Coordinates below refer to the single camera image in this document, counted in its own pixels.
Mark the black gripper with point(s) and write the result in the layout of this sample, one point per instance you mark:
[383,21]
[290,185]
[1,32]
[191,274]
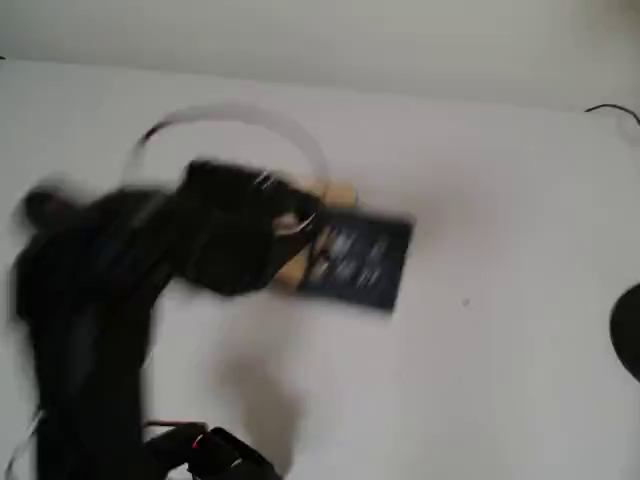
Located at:
[252,225]

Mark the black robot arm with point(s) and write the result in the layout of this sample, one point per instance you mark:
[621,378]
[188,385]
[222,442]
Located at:
[85,280]

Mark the dark blue box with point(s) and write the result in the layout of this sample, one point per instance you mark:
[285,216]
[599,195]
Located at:
[365,260]

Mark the black round stand base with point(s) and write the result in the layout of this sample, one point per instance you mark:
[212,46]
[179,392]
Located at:
[629,332]

